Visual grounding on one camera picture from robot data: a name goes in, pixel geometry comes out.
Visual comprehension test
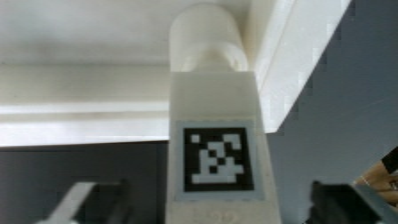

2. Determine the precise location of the white leg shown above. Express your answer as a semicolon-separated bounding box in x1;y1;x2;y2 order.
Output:
165;3;283;224

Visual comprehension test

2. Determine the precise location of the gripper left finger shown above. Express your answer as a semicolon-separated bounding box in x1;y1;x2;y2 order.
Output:
34;181;132;224

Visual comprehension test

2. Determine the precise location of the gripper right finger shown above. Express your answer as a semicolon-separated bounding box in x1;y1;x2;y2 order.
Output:
306;181;384;224

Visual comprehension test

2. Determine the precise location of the white square tabletop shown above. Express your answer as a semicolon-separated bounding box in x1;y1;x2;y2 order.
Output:
0;0;354;147

